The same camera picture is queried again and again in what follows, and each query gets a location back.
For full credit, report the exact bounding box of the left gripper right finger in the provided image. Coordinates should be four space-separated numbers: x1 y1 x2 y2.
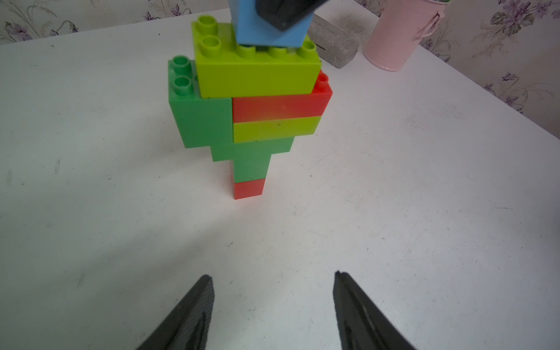
333 271 415 350

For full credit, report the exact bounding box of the pink pen cup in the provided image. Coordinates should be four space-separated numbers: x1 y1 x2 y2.
363 0 448 72

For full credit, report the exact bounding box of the lime long lego brick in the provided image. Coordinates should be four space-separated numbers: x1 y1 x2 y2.
233 116 322 143
191 15 322 99

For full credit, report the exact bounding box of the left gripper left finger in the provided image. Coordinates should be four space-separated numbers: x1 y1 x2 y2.
138 275 214 350

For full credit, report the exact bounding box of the small red lego brick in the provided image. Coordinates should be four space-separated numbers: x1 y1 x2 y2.
233 179 265 200

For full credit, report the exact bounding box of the small green lego brick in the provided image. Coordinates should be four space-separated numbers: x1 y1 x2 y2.
168 55 233 148
230 155 271 183

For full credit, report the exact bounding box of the red long lego brick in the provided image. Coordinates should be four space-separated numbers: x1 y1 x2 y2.
232 71 333 123

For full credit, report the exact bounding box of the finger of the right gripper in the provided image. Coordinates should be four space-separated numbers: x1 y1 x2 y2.
255 0 327 31

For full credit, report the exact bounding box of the green long lego brick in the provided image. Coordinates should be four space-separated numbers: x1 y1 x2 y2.
210 137 295 162

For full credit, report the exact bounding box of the lime long lego brick front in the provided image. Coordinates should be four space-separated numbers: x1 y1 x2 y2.
233 116 322 143

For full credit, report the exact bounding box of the small blue lego brick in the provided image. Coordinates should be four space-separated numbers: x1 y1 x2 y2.
228 0 314 48

